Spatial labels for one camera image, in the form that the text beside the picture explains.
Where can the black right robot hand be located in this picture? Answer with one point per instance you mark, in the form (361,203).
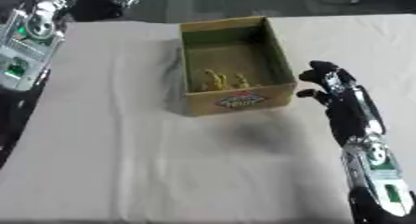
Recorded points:
(344,108)

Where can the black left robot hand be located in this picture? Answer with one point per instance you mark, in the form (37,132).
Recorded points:
(106,2)

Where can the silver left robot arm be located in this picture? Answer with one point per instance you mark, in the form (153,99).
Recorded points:
(28,38)

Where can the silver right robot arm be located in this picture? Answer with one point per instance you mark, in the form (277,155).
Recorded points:
(379,178)

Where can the tan cardboard box green inside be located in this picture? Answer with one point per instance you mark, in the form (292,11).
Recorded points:
(238,101)

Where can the yellow toy bananas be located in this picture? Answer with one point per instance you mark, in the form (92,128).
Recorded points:
(221,80)

